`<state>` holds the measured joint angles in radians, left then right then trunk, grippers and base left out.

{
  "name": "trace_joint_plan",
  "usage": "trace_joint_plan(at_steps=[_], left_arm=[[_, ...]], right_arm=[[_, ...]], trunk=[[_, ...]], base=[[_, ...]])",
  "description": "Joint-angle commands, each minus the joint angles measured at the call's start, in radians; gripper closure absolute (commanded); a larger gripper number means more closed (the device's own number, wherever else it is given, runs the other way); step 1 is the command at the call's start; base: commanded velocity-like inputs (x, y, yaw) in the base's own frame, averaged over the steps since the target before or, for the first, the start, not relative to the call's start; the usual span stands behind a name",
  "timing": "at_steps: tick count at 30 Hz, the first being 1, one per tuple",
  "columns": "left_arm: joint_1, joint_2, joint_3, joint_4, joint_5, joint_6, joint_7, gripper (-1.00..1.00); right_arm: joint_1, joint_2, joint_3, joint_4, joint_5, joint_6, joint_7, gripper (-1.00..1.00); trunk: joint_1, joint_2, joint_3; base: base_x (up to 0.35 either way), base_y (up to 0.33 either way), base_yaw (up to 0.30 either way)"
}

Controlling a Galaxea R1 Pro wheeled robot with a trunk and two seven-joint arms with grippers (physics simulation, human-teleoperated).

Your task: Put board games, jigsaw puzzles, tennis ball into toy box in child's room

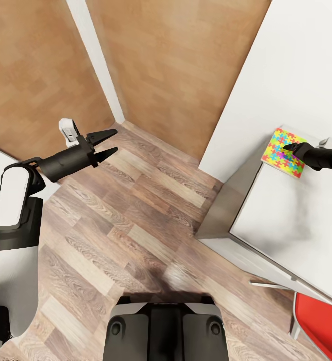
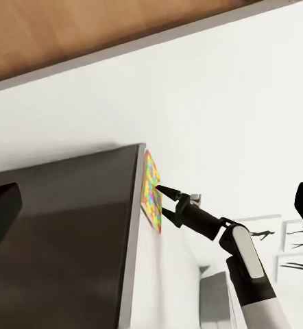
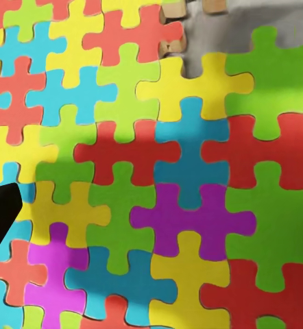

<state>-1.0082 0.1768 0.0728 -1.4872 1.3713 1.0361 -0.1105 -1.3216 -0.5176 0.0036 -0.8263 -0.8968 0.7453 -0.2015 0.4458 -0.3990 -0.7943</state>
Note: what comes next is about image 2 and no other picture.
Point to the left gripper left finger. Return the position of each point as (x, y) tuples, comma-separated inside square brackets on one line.
[(10, 206)]

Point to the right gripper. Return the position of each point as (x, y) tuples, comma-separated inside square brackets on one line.
[(185, 213)]

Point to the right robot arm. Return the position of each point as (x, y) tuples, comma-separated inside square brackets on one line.
[(259, 303)]

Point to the sliding door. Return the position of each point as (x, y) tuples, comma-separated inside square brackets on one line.
[(35, 34)]

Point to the desk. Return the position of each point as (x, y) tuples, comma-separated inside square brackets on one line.
[(83, 253)]

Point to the jigsaw puzzle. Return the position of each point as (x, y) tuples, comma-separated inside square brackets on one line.
[(151, 197)]

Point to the toy box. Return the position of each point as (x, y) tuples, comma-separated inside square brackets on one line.
[(216, 308)]

